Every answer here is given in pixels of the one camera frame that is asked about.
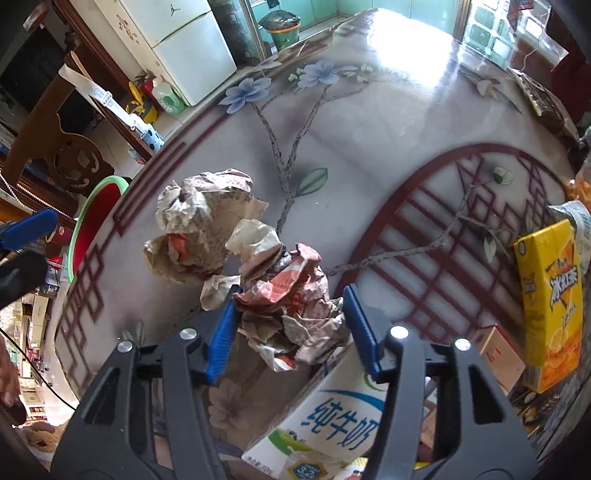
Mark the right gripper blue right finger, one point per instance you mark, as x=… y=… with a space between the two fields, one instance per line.
x=395 y=355

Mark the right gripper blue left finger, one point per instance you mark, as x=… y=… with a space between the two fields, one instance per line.
x=191 y=359

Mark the white blue milk carton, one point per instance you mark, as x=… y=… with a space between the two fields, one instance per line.
x=329 y=424

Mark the paper wrapper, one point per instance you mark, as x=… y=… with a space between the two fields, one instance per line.
x=211 y=232

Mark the pink cigarette box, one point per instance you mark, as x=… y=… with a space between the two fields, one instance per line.
x=503 y=360

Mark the yellow iced tea carton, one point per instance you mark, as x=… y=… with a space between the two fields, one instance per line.
x=551 y=283

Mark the small blue white carton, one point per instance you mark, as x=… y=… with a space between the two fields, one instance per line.
x=579 y=217

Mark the green kitchen trash bin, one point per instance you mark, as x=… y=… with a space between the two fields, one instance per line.
x=283 y=27

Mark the person's left hand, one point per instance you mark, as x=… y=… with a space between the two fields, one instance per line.
x=10 y=388

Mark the red basket with green rim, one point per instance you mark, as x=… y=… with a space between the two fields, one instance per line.
x=94 y=212

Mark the dark wooden carved chair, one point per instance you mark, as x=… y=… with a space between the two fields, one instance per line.
x=74 y=162

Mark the green detergent bottle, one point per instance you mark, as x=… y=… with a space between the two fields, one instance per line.
x=166 y=97

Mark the clear zip bag with snacks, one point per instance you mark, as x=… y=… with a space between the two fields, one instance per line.
x=579 y=188

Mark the white two-door refrigerator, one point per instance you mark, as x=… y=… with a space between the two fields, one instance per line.
x=177 y=41

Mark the black ashtray box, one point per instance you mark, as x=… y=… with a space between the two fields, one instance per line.
x=546 y=107

